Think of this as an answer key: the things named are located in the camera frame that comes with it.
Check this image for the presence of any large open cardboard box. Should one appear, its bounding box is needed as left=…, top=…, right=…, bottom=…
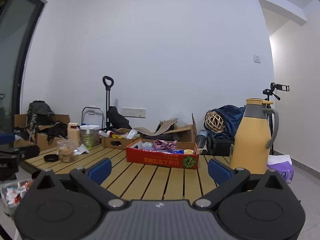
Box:
left=135, top=114, right=197, bottom=143

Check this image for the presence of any blue tissue packet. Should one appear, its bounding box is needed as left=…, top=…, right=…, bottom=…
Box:
left=170, top=150, right=184, bottom=154

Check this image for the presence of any yellow white plush toy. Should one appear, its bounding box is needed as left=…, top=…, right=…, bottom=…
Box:
left=184, top=149, right=194, bottom=154

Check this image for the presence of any purple tissue pack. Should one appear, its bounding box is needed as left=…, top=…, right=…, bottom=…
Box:
left=267, top=155, right=294, bottom=184

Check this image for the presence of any clear jar with snacks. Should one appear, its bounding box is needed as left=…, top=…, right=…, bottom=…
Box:
left=57, top=140, right=75, bottom=163

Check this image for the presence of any sliding glass door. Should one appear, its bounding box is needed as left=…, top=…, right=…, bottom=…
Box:
left=0, top=0, right=44, bottom=134

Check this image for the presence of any clear lidded food container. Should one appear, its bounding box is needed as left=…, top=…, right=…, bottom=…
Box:
left=79, top=125, right=100, bottom=149

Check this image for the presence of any black backpack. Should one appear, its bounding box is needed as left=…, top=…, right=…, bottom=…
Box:
left=26, top=100, right=56, bottom=131

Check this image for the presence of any red cardboard tray box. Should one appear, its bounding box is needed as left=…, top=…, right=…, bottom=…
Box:
left=126, top=139, right=200, bottom=170

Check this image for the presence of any green liquid spray bottle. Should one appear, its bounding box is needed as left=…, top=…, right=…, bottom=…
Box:
left=80, top=126, right=92, bottom=149

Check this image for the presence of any metal folding chair frame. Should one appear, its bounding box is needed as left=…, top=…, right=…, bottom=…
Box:
left=81, top=106, right=105, bottom=128

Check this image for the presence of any yellow thermos jug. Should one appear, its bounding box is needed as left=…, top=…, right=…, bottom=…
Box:
left=230, top=98, right=279, bottom=174

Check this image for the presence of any pink fabric bow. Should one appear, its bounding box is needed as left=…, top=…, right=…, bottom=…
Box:
left=153, top=139, right=177, bottom=151

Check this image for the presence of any beige carton box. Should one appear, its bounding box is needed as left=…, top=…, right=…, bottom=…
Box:
left=67, top=122, right=80, bottom=147

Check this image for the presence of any plastic bag of snacks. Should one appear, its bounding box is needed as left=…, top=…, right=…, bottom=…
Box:
left=1, top=179, right=33, bottom=217

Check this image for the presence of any blue water bottle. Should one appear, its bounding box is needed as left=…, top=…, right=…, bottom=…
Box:
left=196, top=129, right=207, bottom=152

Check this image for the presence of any black jar lid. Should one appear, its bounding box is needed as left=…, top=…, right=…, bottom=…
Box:
left=43, top=154, right=59, bottom=163

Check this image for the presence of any white wall socket strip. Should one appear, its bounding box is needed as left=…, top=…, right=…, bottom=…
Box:
left=121, top=107, right=147, bottom=119

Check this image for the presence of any brown cardboard box with handle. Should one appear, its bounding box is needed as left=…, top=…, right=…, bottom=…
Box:
left=100, top=128, right=140, bottom=150

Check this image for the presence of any dark blue fabric bag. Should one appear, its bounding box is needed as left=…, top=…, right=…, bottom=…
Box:
left=204, top=105, right=245, bottom=140

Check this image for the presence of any clear drinking glass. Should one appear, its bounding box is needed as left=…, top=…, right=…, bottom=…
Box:
left=229, top=144, right=234, bottom=163

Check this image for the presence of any woven rattan ball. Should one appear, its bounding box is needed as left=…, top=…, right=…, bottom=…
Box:
left=204, top=111, right=225, bottom=133

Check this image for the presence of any iridescent soft item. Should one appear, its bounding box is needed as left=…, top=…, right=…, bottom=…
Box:
left=142, top=142, right=153, bottom=150

